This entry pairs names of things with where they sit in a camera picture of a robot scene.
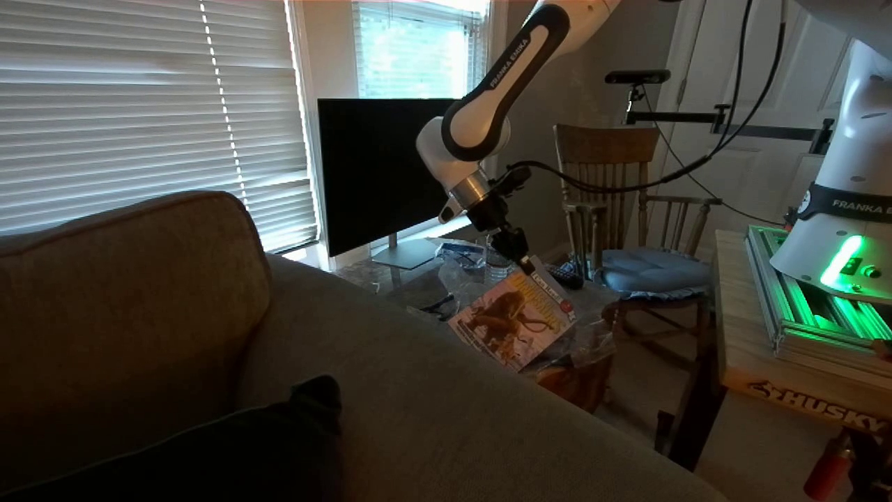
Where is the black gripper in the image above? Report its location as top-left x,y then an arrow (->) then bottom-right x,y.
468,167 -> 530,270

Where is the mammoth cover magazine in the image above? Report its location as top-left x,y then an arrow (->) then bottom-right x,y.
450,270 -> 578,371

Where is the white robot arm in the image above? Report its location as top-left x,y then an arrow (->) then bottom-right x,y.
416,0 -> 892,304

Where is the blue clear plastic bag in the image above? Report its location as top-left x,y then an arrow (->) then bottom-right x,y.
434,240 -> 486,269

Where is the grey television stand base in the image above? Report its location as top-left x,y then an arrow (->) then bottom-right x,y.
370,238 -> 437,270

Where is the wooden rocking chair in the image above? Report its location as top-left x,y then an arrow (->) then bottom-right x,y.
551,124 -> 724,375

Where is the black flat screen television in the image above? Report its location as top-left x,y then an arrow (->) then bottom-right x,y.
319,97 -> 451,256

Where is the blue seat cushion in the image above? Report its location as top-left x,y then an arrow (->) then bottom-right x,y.
601,248 -> 710,301

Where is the dark throw pillow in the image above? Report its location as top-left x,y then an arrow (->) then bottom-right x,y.
2,376 -> 342,502

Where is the beige fabric sofa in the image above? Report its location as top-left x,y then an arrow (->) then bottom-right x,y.
0,194 -> 724,502

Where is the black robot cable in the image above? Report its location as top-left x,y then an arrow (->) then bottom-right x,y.
505,0 -> 790,199

